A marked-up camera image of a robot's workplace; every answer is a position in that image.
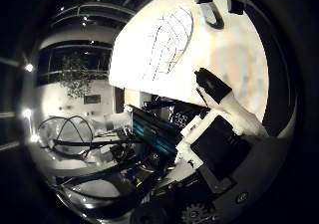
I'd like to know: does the white cloth with blue grid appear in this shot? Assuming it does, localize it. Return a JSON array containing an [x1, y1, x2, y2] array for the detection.
[[142, 6, 194, 82]]

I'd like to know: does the blue and black equipment rack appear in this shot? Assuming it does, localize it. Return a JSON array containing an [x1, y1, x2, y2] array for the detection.
[[127, 105, 183, 158]]

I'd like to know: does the leafy green indoor plant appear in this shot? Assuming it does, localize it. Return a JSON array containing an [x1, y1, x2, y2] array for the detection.
[[59, 53, 98, 100]]

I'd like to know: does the dark framed window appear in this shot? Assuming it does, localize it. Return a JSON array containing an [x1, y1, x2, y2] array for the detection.
[[35, 40, 114, 87]]

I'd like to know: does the small dark wall picture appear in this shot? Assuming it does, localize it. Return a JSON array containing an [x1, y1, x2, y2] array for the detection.
[[83, 94, 102, 106]]

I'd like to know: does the black looped cable bundle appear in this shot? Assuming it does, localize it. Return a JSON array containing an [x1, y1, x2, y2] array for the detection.
[[37, 114, 134, 160]]

